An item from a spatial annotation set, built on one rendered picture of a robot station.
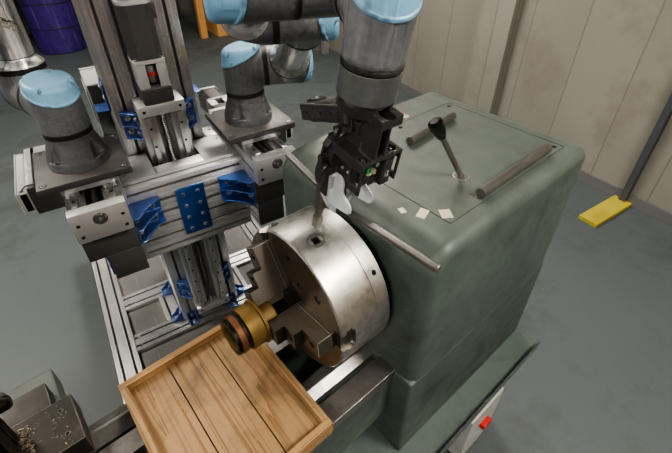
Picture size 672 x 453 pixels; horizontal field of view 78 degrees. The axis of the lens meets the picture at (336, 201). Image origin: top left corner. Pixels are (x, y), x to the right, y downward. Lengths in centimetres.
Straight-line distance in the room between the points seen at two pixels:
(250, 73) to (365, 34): 87
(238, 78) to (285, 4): 79
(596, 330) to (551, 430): 64
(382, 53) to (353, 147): 14
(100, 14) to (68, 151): 38
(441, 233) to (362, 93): 38
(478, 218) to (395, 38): 47
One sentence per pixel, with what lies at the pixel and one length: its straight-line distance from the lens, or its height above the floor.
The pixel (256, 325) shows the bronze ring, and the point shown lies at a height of 111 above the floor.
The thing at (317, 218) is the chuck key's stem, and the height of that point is 130.
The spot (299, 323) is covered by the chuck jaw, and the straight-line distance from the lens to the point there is 81.
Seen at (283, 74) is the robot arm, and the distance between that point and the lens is 127.
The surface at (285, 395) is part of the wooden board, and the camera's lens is 99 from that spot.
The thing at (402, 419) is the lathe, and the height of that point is 71.
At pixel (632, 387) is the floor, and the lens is 240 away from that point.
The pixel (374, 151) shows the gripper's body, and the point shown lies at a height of 150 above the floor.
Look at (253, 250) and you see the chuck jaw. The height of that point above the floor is 120.
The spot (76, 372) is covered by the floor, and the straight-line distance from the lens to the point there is 236.
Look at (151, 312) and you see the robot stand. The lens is 214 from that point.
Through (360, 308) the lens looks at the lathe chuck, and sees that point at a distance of 79.
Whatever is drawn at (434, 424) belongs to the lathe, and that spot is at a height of 54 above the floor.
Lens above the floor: 175
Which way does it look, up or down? 37 degrees down
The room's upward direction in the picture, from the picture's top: straight up
